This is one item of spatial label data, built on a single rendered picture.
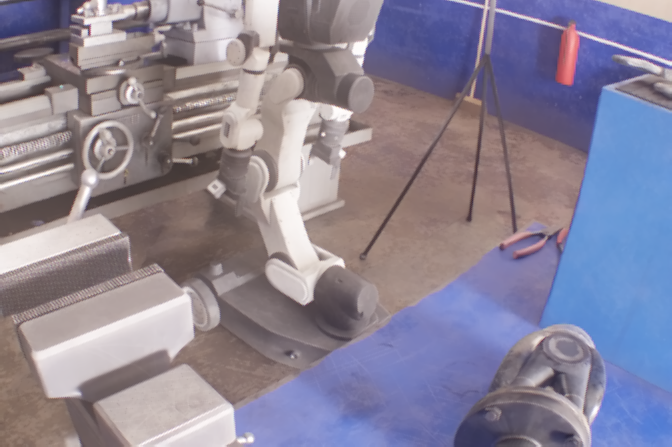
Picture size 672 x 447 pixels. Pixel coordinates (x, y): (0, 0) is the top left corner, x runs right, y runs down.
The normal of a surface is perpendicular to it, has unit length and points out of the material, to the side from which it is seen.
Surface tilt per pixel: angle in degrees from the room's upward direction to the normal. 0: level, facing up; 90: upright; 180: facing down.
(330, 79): 90
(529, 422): 87
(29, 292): 90
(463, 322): 0
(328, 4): 90
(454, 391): 0
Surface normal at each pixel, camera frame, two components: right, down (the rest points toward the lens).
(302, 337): 0.09, -0.90
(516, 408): -0.53, 0.27
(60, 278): 0.72, 0.36
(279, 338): -0.35, 0.37
